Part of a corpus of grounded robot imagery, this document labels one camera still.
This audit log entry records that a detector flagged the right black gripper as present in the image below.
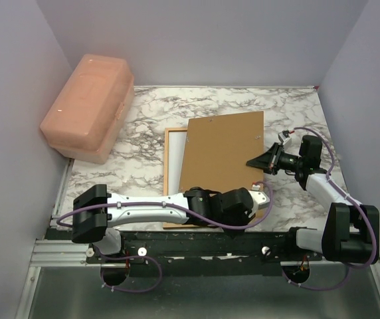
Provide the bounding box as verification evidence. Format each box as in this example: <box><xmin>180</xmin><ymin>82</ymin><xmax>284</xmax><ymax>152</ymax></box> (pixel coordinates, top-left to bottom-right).
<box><xmin>247</xmin><ymin>142</ymin><xmax>304</xmax><ymax>176</ymax></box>

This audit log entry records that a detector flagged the brown fibreboard backing board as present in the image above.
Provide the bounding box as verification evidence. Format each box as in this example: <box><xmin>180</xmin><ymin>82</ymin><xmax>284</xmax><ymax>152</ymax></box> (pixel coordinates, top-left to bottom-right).
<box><xmin>178</xmin><ymin>111</ymin><xmax>264</xmax><ymax>193</ymax></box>

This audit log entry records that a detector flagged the brown wooden picture frame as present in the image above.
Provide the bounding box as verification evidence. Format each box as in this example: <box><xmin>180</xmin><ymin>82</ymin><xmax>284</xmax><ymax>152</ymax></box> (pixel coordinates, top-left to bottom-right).
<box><xmin>161</xmin><ymin>126</ymin><xmax>264</xmax><ymax>230</ymax></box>

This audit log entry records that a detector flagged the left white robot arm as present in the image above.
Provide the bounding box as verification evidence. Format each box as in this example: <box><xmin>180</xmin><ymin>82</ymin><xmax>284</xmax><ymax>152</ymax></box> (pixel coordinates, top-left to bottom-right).
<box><xmin>72</xmin><ymin>184</ymin><xmax>268</xmax><ymax>263</ymax></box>

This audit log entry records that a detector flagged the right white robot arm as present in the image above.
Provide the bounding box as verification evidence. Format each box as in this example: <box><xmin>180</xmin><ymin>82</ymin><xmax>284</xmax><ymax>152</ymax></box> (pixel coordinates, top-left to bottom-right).
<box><xmin>246</xmin><ymin>131</ymin><xmax>379</xmax><ymax>268</ymax></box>

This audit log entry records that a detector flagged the pink translucent plastic storage box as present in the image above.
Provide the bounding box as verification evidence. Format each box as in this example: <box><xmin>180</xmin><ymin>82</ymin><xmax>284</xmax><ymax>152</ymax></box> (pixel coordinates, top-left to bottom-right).
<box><xmin>40</xmin><ymin>54</ymin><xmax>134</xmax><ymax>164</ymax></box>

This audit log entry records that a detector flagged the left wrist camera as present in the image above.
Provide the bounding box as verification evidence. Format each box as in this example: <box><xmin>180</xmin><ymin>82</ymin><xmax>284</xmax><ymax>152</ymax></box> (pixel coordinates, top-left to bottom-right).
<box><xmin>249</xmin><ymin>184</ymin><xmax>270</xmax><ymax>213</ymax></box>

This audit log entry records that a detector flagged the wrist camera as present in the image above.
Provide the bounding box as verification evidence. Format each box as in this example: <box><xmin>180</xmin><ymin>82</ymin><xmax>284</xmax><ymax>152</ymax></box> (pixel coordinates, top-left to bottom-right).
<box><xmin>278</xmin><ymin>130</ymin><xmax>294</xmax><ymax>148</ymax></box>
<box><xmin>249</xmin><ymin>184</ymin><xmax>270</xmax><ymax>213</ymax></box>

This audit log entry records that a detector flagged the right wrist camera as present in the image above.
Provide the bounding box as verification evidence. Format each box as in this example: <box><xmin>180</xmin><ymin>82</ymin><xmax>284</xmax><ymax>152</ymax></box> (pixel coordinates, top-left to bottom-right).
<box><xmin>278</xmin><ymin>130</ymin><xmax>294</xmax><ymax>148</ymax></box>

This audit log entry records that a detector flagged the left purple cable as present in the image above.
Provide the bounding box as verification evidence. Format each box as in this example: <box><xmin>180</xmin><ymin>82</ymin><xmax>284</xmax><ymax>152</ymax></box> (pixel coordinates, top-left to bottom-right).
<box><xmin>57</xmin><ymin>179</ymin><xmax>274</xmax><ymax>293</ymax></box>

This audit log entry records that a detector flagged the purple cable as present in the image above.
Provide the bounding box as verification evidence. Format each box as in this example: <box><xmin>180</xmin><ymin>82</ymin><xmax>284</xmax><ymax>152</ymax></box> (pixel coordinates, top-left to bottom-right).
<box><xmin>57</xmin><ymin>179</ymin><xmax>274</xmax><ymax>293</ymax></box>
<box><xmin>284</xmin><ymin>126</ymin><xmax>379</xmax><ymax>292</ymax></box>

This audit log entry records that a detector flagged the black mounting base rail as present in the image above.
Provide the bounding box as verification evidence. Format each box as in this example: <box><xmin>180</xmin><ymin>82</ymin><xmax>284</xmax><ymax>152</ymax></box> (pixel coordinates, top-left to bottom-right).
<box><xmin>43</xmin><ymin>227</ymin><xmax>324</xmax><ymax>278</ymax></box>

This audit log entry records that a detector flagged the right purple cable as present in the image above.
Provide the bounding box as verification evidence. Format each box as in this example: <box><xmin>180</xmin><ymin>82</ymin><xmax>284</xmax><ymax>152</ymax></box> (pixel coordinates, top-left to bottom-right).
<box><xmin>284</xmin><ymin>126</ymin><xmax>379</xmax><ymax>292</ymax></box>

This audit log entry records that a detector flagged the aluminium extrusion frame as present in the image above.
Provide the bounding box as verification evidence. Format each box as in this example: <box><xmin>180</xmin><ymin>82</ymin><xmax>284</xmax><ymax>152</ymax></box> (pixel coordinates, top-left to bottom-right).
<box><xmin>13</xmin><ymin>84</ymin><xmax>380</xmax><ymax>319</ymax></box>

